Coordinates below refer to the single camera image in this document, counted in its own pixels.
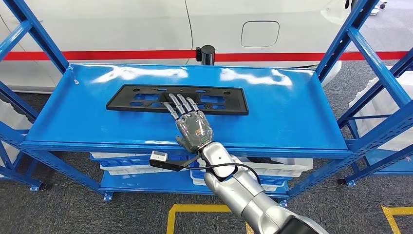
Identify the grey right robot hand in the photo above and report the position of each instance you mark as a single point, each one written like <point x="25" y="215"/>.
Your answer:
<point x="195" y="129"/>

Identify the black plastic panel part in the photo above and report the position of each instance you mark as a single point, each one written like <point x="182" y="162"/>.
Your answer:
<point x="119" y="100"/>

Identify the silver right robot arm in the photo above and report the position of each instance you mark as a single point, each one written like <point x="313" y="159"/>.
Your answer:
<point x="238" y="190"/>

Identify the black curved plastic part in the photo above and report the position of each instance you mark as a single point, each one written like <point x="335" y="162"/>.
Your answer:
<point x="261" y="160"/>

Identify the yellow floor tape rectangle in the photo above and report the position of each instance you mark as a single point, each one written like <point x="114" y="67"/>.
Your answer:
<point x="193" y="208"/>
<point x="400" y="210"/>

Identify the white car with red stripe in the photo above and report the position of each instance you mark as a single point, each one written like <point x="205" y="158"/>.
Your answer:
<point x="113" y="25"/>

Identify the white swivel chair base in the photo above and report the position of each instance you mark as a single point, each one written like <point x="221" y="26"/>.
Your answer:
<point x="376" y="11"/>

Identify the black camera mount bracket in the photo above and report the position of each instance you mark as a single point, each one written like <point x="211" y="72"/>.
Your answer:
<point x="171" y="166"/>

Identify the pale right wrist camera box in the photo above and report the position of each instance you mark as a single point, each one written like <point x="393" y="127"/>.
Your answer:
<point x="158" y="156"/>

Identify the black topped stanchion post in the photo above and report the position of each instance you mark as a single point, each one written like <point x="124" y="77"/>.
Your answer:
<point x="206" y="53"/>

